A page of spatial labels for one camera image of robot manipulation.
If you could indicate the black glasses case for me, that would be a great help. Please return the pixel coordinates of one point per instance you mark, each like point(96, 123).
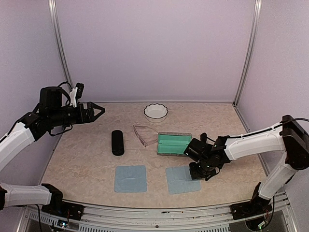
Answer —
point(117, 143)

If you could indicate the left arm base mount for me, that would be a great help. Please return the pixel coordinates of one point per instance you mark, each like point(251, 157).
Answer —
point(64, 207)

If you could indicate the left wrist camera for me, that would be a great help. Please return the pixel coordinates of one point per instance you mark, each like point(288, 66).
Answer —
point(76, 94)

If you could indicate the black aviator sunglasses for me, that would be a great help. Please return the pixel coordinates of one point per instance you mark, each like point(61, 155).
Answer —
point(220, 141)

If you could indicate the grey glasses case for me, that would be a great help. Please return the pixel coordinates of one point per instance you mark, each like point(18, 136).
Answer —
point(173, 143)

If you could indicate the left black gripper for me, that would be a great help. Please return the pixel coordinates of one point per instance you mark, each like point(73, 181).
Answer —
point(89, 117)

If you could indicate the clear frame glasses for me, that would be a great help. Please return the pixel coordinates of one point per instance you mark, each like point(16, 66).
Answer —
point(146, 135)

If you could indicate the white scalloped bowl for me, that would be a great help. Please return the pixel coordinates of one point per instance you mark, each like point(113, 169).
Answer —
point(156, 113)

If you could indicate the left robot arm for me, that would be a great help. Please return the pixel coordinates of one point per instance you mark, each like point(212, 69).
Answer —
point(56, 108)

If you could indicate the left aluminium frame post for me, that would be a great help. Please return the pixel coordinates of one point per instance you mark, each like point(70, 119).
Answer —
point(59, 43)

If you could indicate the front aluminium rail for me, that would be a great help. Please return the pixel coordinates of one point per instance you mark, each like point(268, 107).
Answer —
point(99, 218)

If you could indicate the blue cleaning cloth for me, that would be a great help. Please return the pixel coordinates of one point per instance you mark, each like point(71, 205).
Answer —
point(179, 180)
point(130, 179)

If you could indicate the right aluminium frame post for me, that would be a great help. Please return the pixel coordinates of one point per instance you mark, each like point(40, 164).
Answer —
point(249, 52)

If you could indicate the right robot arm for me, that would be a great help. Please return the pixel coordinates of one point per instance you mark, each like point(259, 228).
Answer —
point(287, 136)

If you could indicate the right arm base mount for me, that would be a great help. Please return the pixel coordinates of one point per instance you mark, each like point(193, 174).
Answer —
point(255, 206)

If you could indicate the aluminium frame post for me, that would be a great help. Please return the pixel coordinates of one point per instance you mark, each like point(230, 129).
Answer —
point(249, 52)
point(59, 43)

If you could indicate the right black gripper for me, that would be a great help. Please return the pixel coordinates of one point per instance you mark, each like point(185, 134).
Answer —
point(195, 175)

